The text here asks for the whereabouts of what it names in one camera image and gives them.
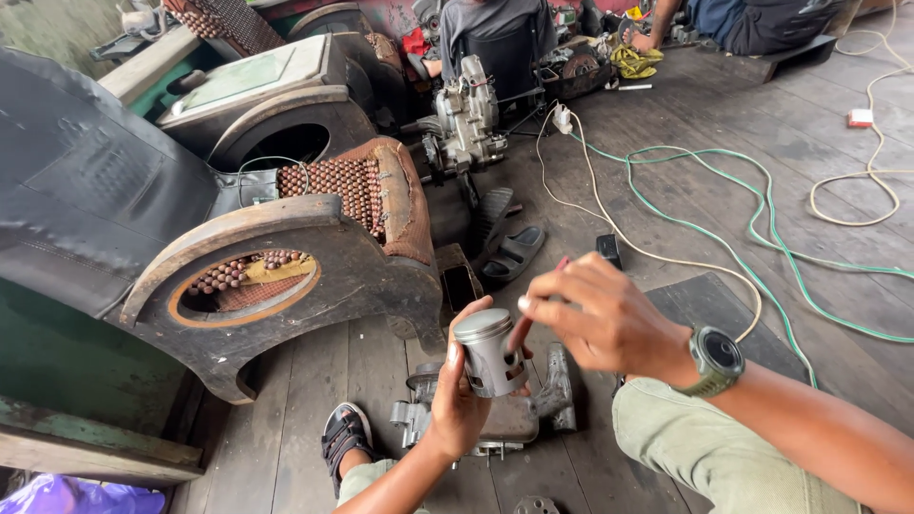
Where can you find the black vinyl seat cover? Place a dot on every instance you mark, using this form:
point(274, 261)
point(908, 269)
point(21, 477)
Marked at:
point(93, 178)

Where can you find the wooden seat frame white top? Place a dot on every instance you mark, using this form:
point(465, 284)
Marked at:
point(271, 100)

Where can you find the black tray of engine parts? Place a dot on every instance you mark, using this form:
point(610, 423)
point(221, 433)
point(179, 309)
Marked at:
point(578, 71)

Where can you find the small open wooden box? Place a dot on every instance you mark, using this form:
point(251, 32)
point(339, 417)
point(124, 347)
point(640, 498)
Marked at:
point(457, 285)

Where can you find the grey motorcycle engine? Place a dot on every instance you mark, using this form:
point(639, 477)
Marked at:
point(464, 125)

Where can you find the person's left leg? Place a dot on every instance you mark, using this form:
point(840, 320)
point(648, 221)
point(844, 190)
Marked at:
point(360, 475)

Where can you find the white power strip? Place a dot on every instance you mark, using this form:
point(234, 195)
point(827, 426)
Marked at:
point(562, 118)

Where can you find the wooden seat frame mesh cover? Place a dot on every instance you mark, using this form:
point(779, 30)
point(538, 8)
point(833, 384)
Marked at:
point(228, 21)

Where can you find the white tube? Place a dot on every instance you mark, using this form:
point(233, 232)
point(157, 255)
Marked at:
point(635, 87)

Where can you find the black rubber mat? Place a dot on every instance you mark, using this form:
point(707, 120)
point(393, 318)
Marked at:
point(714, 307)

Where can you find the round metal engine part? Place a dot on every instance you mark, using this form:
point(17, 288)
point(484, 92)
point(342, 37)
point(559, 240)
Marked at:
point(535, 506)

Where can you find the grey metal engine crankcase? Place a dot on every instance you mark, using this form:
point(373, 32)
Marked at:
point(514, 422)

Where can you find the silver engine piston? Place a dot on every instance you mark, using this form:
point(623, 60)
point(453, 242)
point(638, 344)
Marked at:
point(489, 353)

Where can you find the person's right leg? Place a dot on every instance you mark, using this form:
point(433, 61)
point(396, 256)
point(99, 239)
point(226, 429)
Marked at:
point(678, 442)

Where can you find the small black box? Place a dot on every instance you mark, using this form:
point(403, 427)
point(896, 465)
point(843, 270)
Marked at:
point(608, 250)

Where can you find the person's leg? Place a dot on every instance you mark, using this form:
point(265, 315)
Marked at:
point(678, 442)
point(360, 475)

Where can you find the green wooden bench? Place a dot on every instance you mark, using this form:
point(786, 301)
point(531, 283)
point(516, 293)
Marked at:
point(78, 364)

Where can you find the person's left hand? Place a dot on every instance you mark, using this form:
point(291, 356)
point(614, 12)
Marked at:
point(453, 410)

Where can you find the dark wooden board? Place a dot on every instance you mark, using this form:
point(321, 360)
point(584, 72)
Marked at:
point(778, 61)

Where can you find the person's right hand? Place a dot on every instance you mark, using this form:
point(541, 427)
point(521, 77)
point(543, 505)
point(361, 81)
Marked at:
point(618, 325)

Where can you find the person's right fingers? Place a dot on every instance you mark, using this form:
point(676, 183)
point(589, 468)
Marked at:
point(550, 300)

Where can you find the yellow cloth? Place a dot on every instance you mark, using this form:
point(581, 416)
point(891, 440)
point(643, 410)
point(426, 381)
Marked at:
point(635, 63)

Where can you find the white and red socket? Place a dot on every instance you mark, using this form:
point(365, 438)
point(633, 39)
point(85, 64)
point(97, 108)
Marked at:
point(860, 118)

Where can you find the purple plastic bag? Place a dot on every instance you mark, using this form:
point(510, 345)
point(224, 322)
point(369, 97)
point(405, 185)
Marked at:
point(78, 496)

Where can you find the dark grey slipper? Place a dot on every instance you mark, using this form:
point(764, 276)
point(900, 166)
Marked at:
point(515, 253)
point(493, 214)

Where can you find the wooden seat frame with beads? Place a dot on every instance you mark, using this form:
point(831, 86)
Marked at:
point(343, 285)

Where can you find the olive green wristwatch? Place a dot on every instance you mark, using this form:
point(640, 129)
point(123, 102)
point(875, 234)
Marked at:
point(714, 360)

